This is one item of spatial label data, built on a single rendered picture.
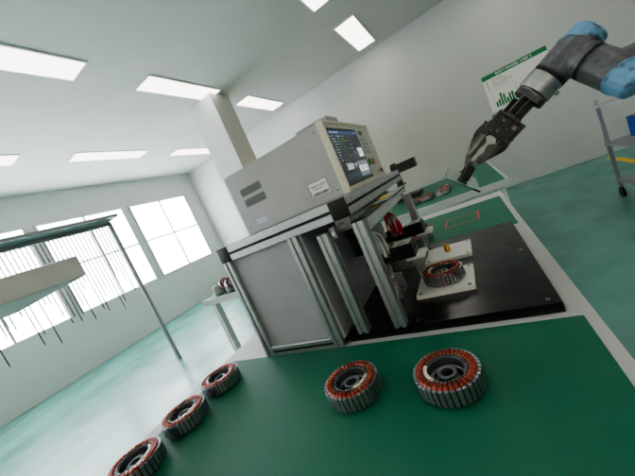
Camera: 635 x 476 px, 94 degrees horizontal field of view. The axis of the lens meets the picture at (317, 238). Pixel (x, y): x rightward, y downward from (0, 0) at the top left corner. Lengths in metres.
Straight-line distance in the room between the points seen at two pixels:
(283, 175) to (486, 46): 5.65
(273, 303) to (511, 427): 0.61
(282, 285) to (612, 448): 0.66
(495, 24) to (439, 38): 0.81
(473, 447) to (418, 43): 6.21
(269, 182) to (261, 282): 0.30
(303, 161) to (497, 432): 0.70
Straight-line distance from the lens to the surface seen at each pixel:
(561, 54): 0.93
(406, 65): 6.37
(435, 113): 6.19
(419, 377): 0.58
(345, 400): 0.61
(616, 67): 0.89
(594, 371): 0.61
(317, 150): 0.83
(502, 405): 0.56
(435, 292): 0.86
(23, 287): 0.58
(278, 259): 0.81
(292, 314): 0.87
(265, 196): 0.93
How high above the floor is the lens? 1.13
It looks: 7 degrees down
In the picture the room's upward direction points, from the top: 24 degrees counter-clockwise
